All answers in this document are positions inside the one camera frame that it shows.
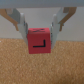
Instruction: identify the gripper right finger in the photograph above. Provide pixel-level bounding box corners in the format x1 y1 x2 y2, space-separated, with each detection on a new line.
49 7 78 42

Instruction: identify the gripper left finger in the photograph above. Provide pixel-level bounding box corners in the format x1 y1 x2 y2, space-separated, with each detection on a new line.
0 7 30 40

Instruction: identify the pink block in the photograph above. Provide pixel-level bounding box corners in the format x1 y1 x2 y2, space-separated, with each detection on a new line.
26 27 53 56

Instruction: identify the white cabinet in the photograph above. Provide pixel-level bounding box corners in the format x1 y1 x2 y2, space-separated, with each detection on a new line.
0 0 84 42

